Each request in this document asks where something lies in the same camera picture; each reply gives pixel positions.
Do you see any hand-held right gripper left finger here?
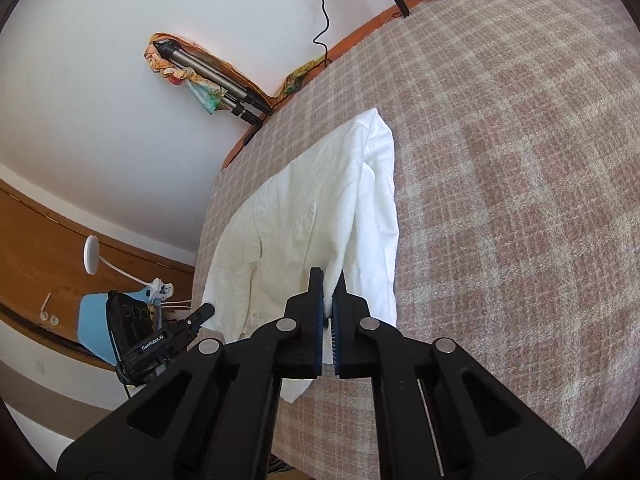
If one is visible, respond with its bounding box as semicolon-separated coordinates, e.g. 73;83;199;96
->
56;267;326;480

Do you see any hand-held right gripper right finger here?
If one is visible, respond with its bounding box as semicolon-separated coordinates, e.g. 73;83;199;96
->
331;272;586;480

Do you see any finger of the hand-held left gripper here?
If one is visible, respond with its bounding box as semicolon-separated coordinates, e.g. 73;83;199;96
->
175;302;216;341

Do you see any white long-sleeved shirt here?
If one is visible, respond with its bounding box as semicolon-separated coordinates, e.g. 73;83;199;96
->
200;108;401;403

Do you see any light blue chair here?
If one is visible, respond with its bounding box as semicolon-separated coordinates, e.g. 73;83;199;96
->
77;287;153;366

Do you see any white desk lamp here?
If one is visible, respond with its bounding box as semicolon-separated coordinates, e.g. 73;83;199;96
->
83;235;151;293

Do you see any wooden furniture panel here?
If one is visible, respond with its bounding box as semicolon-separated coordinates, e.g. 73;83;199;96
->
0;165;197;373

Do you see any colourful patterned scarf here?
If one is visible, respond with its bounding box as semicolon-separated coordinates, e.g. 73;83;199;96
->
145;32;321;116

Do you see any folded grey tripod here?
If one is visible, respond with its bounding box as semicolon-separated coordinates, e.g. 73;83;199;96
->
155;40;275;125

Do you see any orange patterned bed sheet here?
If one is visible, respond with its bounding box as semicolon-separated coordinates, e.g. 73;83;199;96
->
221;0;531;171

